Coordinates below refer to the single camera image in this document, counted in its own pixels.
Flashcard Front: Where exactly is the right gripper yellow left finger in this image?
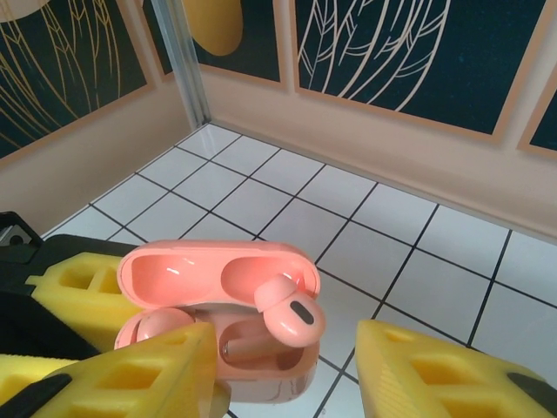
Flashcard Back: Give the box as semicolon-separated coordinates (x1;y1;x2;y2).
25;321;231;418

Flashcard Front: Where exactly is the aluminium frame post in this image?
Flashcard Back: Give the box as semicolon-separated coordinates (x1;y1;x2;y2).
154;0;213;128

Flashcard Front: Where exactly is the pink earbud with silicone tip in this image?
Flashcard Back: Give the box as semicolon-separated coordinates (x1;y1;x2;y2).
252;274;326;349

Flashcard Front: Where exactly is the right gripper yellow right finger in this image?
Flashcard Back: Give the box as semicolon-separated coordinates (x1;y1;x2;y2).
354;319;557;418

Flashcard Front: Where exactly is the pink oblong charging case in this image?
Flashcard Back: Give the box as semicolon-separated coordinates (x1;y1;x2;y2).
113;239;322;404

